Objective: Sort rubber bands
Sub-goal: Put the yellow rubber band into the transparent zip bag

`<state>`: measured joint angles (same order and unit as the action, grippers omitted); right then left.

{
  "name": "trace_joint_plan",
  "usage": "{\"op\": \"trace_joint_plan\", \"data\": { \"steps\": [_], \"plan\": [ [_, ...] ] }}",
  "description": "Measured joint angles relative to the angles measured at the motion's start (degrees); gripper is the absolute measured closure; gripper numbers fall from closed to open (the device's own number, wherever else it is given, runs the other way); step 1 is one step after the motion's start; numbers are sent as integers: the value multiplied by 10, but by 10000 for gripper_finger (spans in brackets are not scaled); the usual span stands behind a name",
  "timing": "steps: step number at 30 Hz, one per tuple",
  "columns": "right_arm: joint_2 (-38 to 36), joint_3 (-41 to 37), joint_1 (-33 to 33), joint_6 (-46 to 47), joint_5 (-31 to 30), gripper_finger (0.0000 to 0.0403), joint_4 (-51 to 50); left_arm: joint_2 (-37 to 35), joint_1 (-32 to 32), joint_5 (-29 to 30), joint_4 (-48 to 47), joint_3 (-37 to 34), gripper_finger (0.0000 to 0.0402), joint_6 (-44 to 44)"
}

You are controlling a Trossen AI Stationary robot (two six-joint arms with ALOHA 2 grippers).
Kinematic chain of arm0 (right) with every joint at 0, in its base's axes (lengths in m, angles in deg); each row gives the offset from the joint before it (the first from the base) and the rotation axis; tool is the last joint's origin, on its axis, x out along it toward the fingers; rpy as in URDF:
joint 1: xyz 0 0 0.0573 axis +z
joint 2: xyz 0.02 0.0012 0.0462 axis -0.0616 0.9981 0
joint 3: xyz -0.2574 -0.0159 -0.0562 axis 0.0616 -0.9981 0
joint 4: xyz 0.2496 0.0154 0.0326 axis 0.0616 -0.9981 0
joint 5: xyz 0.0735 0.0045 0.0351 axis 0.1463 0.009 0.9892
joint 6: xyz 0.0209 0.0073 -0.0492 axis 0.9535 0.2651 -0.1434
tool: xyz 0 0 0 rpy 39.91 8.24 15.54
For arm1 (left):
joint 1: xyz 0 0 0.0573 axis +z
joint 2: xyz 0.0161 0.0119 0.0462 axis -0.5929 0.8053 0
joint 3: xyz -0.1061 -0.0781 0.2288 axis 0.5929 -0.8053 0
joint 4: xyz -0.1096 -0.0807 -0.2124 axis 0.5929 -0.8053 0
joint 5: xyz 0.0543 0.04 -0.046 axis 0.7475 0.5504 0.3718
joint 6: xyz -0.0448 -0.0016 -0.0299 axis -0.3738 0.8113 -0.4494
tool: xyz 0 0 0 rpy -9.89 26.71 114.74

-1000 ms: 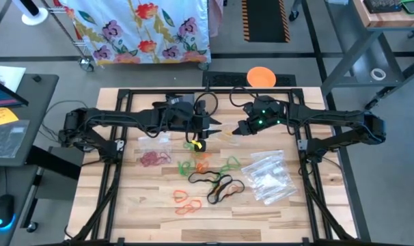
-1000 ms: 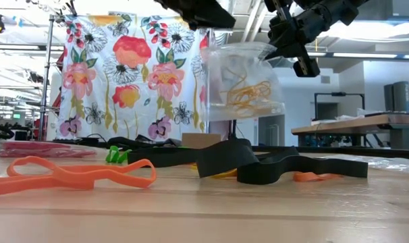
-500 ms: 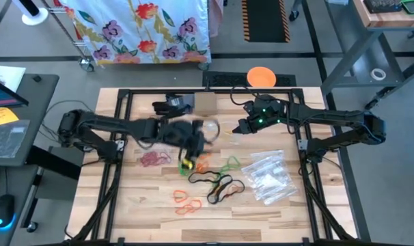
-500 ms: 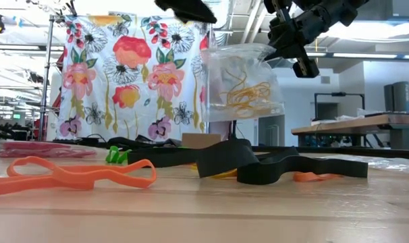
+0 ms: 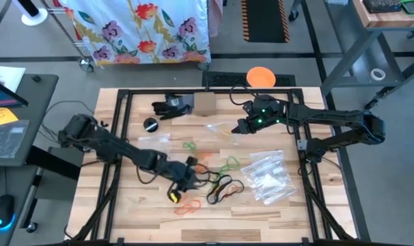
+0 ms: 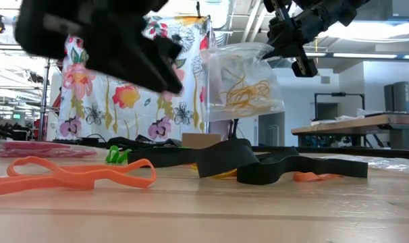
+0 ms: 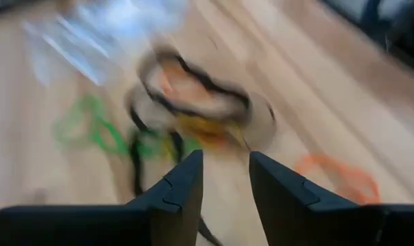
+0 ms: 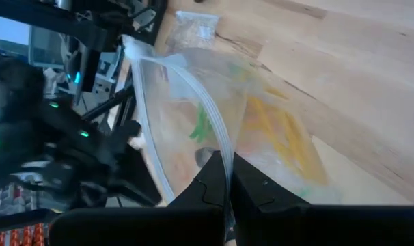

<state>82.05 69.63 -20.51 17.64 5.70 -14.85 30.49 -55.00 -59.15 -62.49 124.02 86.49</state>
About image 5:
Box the computer monitor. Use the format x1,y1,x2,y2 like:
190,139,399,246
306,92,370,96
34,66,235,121
0,73,30,109

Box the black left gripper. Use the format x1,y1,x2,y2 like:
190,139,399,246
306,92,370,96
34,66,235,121
156,156,206,204

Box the floral print curtain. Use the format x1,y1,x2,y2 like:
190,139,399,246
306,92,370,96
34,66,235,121
58,0,211,66

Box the green tray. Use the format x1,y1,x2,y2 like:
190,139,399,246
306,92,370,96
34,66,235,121
400,0,414,15

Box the white round pedestal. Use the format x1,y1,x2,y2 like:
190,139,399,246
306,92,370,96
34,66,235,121
14,0,49,27

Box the black keyboard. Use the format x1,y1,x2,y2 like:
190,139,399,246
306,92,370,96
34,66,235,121
362,0,404,14

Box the white paper sheet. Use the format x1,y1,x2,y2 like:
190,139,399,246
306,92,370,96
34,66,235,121
0,64,27,92

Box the black work gloves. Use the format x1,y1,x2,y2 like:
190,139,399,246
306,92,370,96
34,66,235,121
152,94,195,120

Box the dark grey desk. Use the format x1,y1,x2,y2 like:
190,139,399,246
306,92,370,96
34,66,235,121
0,72,85,234

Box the white tape roll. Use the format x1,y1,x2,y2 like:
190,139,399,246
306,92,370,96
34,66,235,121
370,68,387,82

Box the hazard striped floor mat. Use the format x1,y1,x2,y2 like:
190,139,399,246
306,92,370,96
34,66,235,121
242,0,291,44

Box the grey cart leg with caster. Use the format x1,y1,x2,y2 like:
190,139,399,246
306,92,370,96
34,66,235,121
288,0,303,22

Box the floral fabric backdrop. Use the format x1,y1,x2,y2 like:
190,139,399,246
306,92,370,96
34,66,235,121
42,0,211,72

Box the wooden top workbench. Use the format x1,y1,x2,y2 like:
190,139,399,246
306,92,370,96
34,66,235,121
321,0,414,110

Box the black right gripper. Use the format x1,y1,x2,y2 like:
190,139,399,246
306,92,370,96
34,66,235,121
231,94,288,135

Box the yellow sticky note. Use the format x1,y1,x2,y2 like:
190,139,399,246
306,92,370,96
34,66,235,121
0,107,20,126

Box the pale pink cloth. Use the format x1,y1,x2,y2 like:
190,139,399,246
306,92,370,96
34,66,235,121
209,0,225,38

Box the orange bowl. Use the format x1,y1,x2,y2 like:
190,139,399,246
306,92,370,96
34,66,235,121
246,66,277,88

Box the brown cardboard box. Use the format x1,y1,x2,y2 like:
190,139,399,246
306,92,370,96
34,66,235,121
193,92,217,117

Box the grey plastic bag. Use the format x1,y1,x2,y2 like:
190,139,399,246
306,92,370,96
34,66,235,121
0,119,31,159

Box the black computer mouse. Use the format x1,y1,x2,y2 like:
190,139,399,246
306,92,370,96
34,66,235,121
0,193,16,232

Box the wide black rubber band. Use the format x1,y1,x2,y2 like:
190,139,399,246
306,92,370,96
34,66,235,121
193,168,225,187
206,174,233,206
213,174,246,203

